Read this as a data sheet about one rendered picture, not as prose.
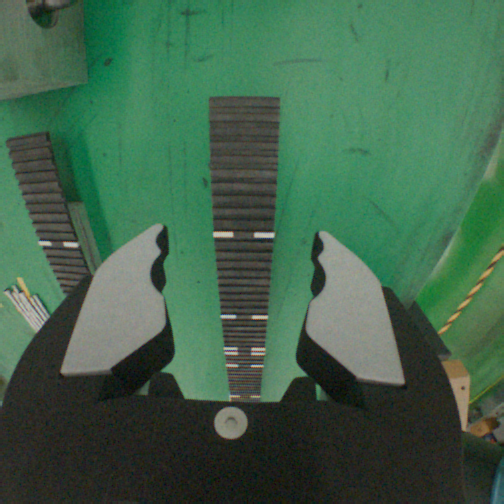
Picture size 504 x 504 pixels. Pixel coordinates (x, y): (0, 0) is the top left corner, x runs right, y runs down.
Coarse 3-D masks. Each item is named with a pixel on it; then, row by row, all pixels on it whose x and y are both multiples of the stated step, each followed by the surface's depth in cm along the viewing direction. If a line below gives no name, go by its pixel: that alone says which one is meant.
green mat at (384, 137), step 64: (128, 0) 12; (192, 0) 13; (256, 0) 13; (320, 0) 13; (384, 0) 12; (448, 0) 11; (128, 64) 15; (192, 64) 15; (256, 64) 16; (320, 64) 15; (384, 64) 15; (448, 64) 14; (0, 128) 17; (64, 128) 17; (128, 128) 18; (192, 128) 18; (320, 128) 18; (384, 128) 18; (448, 128) 17; (0, 192) 20; (64, 192) 21; (128, 192) 21; (192, 192) 21; (320, 192) 21; (384, 192) 21; (448, 192) 21; (0, 256) 25; (192, 256) 25; (384, 256) 25; (0, 320) 33; (192, 320) 30; (192, 384) 40
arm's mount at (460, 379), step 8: (456, 360) 38; (448, 368) 37; (456, 368) 37; (464, 368) 37; (448, 376) 35; (456, 376) 35; (464, 376) 35; (456, 384) 35; (464, 384) 35; (456, 392) 34; (464, 392) 34; (456, 400) 34; (464, 400) 34; (464, 408) 33; (464, 416) 33; (464, 424) 33
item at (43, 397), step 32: (64, 320) 6; (32, 352) 5; (64, 352) 5; (32, 384) 4; (64, 384) 4; (96, 384) 4; (0, 416) 3; (32, 416) 3; (64, 416) 4; (0, 448) 3; (32, 448) 3; (0, 480) 2
